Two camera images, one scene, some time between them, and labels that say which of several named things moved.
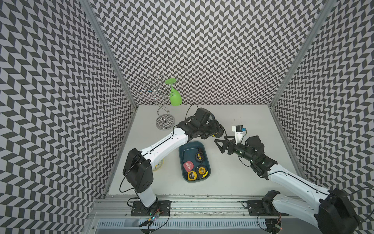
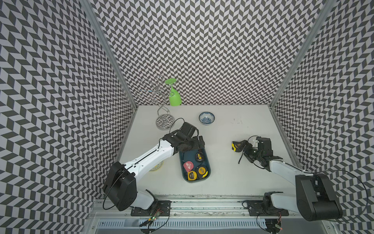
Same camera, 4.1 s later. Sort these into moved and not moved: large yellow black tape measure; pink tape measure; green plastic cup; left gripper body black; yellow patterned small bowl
Moved: large yellow black tape measure; left gripper body black
Not moved: yellow patterned small bowl; pink tape measure; green plastic cup
